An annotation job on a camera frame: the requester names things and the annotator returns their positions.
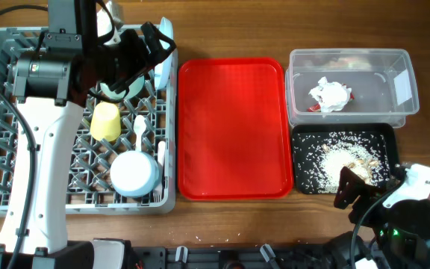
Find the white napkin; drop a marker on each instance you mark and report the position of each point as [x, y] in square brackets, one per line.
[330, 95]

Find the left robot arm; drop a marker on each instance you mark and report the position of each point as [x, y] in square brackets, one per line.
[50, 89]

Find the yellow plastic cup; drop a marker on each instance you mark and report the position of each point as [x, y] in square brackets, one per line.
[105, 123]

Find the mint green bowl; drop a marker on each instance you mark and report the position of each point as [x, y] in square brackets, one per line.
[133, 90]

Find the white plastic fork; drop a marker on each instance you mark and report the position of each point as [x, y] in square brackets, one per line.
[158, 190]

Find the rice and food scraps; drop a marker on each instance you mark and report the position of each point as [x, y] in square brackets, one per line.
[319, 158]

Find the white plastic spoon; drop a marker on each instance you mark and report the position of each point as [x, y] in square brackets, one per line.
[139, 129]

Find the clear plastic bin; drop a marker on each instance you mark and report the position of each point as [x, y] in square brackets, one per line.
[382, 82]

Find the red plastic tray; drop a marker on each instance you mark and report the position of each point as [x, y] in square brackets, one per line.
[233, 131]

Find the light blue plate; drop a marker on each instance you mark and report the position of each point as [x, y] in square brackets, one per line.
[162, 70]

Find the red snack wrapper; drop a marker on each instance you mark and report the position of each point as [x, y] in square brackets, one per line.
[314, 108]

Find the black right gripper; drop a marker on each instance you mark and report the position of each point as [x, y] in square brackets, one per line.
[354, 187]

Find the black tray bin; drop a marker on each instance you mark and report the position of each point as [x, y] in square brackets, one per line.
[382, 128]

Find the grey dishwasher rack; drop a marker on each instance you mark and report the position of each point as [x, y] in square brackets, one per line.
[89, 189]

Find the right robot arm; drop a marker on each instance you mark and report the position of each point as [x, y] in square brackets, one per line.
[392, 225]

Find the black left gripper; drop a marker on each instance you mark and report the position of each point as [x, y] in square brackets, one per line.
[131, 40]

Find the light blue bowl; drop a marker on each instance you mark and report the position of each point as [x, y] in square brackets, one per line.
[134, 174]

